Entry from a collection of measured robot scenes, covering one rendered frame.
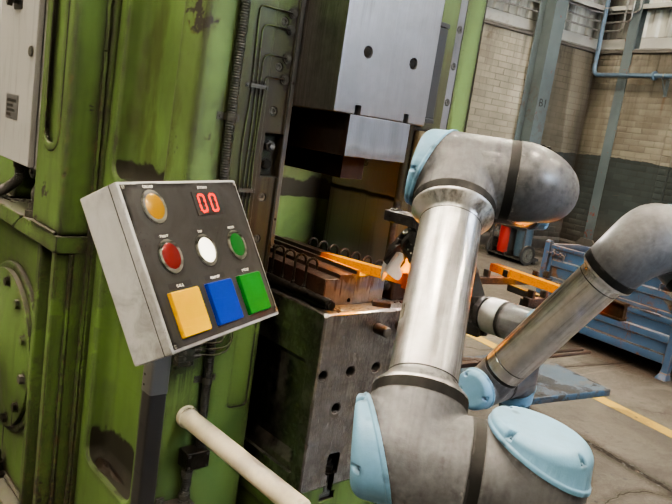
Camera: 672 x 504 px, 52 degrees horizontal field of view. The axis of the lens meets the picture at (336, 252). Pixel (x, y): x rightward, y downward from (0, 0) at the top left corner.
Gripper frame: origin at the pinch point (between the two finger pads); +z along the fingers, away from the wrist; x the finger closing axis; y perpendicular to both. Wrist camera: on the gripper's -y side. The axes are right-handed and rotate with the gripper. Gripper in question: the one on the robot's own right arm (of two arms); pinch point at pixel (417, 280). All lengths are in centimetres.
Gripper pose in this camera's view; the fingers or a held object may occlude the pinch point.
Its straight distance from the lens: 159.5
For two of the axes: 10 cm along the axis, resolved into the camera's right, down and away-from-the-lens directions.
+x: 7.5, -0.1, 6.6
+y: -1.3, 9.8, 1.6
